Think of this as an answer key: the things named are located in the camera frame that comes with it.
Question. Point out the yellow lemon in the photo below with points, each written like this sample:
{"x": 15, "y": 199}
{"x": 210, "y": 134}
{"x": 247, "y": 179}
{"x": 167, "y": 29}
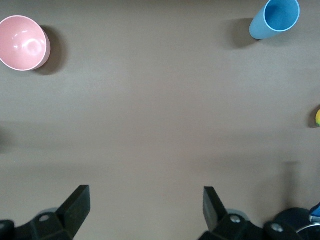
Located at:
{"x": 318, "y": 118}

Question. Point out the pink bowl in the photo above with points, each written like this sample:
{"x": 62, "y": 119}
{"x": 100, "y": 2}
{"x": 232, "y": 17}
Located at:
{"x": 22, "y": 42}

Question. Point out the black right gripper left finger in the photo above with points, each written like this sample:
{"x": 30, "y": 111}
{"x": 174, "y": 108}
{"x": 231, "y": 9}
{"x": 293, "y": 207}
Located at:
{"x": 72, "y": 215}

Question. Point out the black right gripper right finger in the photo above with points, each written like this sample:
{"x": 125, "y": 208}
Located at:
{"x": 215, "y": 215}

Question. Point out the empty blue cup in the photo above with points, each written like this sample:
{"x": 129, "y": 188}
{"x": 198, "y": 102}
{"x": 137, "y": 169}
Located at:
{"x": 260, "y": 25}

